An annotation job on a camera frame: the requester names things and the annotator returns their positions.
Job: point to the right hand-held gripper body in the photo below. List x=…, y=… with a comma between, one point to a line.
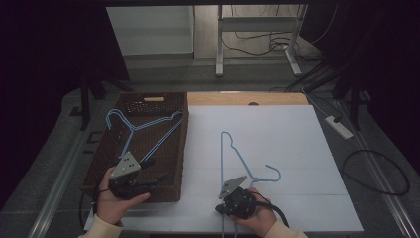
x=241, y=203

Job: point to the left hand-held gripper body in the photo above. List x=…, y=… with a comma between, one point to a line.
x=125, y=167

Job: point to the brown wicker basket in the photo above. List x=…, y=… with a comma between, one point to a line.
x=165, y=178

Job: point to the person's right hand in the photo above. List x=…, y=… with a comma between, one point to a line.
x=262, y=218

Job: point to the person's left hand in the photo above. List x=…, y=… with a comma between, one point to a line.
x=112, y=210

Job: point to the black tripod stand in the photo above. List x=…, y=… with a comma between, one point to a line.
x=85, y=99
x=355, y=99

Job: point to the white foam board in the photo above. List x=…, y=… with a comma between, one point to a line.
x=297, y=139

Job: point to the white power strip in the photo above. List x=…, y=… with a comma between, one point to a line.
x=340, y=129

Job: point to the dark curtain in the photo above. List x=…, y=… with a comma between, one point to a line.
x=39, y=66
x=396, y=66

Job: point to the white cabinet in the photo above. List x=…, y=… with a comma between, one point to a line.
x=152, y=29

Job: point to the aluminium frame rail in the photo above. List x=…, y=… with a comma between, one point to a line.
x=393, y=201
x=56, y=191

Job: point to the white desk frame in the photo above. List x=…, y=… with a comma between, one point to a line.
x=257, y=23

